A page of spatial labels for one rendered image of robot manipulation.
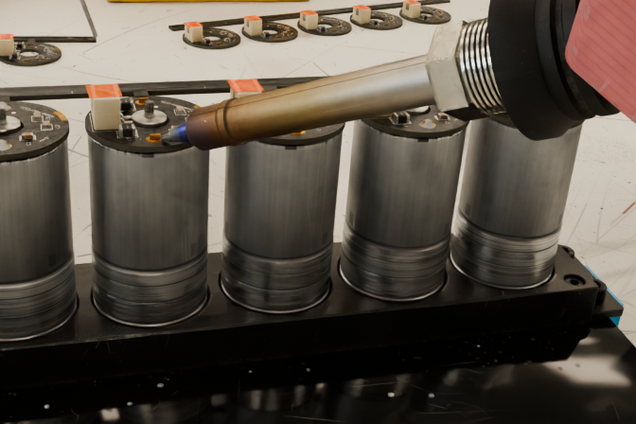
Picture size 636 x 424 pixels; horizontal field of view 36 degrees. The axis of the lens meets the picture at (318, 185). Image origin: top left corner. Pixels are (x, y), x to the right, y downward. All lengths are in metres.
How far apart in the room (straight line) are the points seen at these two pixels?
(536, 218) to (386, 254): 0.03
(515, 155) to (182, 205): 0.07
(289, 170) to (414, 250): 0.04
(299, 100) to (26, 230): 0.06
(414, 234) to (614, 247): 0.10
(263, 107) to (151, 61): 0.24
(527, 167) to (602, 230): 0.10
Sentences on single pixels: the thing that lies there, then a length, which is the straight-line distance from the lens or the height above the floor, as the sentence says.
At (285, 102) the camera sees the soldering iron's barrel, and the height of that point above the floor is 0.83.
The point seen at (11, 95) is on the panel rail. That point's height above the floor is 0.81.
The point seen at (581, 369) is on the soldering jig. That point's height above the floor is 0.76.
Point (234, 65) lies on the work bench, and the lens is 0.40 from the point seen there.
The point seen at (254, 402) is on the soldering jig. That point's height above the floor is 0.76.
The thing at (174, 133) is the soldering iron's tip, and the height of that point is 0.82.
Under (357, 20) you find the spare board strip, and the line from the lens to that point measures 0.46.
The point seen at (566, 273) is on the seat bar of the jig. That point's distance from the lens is 0.24.
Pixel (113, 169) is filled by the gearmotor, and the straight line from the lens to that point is 0.19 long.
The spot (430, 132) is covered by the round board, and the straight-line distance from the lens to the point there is 0.20.
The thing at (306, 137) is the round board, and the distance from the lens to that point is 0.19.
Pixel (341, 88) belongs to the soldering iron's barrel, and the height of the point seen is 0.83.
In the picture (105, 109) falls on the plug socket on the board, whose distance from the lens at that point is 0.19.
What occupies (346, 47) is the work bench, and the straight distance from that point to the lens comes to 0.43.
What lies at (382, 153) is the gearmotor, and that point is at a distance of 0.21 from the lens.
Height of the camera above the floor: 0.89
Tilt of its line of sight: 27 degrees down
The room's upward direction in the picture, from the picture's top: 5 degrees clockwise
